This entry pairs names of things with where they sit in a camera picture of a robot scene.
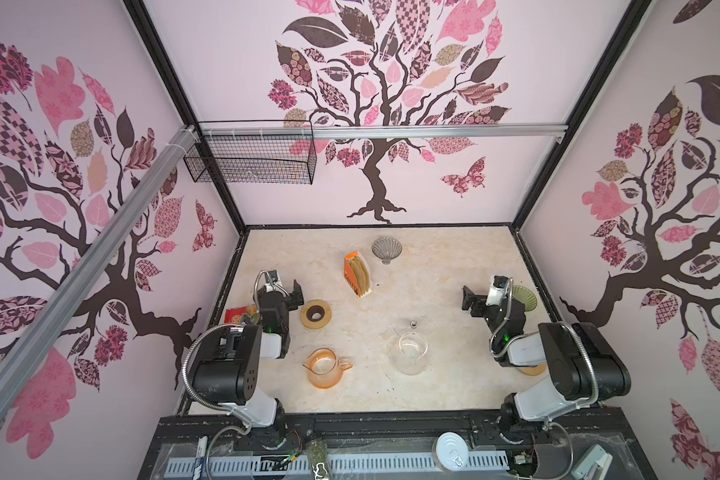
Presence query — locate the wooden dripper stand ring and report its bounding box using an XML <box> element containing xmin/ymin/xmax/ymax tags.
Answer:
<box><xmin>299</xmin><ymin>299</ymin><xmax>333</xmax><ymax>330</ymax></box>

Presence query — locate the clear glass carafe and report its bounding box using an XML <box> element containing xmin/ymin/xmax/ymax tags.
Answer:
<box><xmin>389</xmin><ymin>320</ymin><xmax>429</xmax><ymax>376</ymax></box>

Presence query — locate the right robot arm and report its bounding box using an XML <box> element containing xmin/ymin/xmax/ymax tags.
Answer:
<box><xmin>461</xmin><ymin>275</ymin><xmax>631</xmax><ymax>444</ymax></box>

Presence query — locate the green glass dripper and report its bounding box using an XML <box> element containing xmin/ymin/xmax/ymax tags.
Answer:
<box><xmin>512</xmin><ymin>285</ymin><xmax>538</xmax><ymax>312</ymax></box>

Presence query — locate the red snack packet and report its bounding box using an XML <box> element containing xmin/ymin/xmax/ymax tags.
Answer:
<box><xmin>223</xmin><ymin>305</ymin><xmax>260</xmax><ymax>326</ymax></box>

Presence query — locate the orange glass pitcher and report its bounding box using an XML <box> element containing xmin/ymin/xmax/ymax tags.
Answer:
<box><xmin>302</xmin><ymin>348</ymin><xmax>353</xmax><ymax>389</ymax></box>

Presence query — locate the white paper cup lid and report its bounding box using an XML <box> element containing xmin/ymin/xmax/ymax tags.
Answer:
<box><xmin>433</xmin><ymin>432</ymin><xmax>469</xmax><ymax>472</ymax></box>

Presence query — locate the white marker pen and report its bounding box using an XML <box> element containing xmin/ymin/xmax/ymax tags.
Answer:
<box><xmin>191</xmin><ymin>436</ymin><xmax>208</xmax><ymax>480</ymax></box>

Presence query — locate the black wire basket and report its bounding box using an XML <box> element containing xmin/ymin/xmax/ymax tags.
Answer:
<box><xmin>184</xmin><ymin>120</ymin><xmax>317</xmax><ymax>185</ymax></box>

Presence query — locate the white cable duct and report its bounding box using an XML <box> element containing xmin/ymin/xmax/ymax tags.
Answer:
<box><xmin>158</xmin><ymin>451</ymin><xmax>509</xmax><ymax>479</ymax></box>

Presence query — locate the back aluminium rail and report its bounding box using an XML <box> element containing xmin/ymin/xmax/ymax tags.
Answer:
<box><xmin>201</xmin><ymin>123</ymin><xmax>568</xmax><ymax>140</ymax></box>

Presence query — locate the aluminium rail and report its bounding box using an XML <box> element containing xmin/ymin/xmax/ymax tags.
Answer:
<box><xmin>0</xmin><ymin>125</ymin><xmax>198</xmax><ymax>420</ymax></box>
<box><xmin>201</xmin><ymin>123</ymin><xmax>568</xmax><ymax>140</ymax></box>

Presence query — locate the left aluminium rail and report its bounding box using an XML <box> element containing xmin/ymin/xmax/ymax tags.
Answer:
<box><xmin>0</xmin><ymin>125</ymin><xmax>198</xmax><ymax>420</ymax></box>

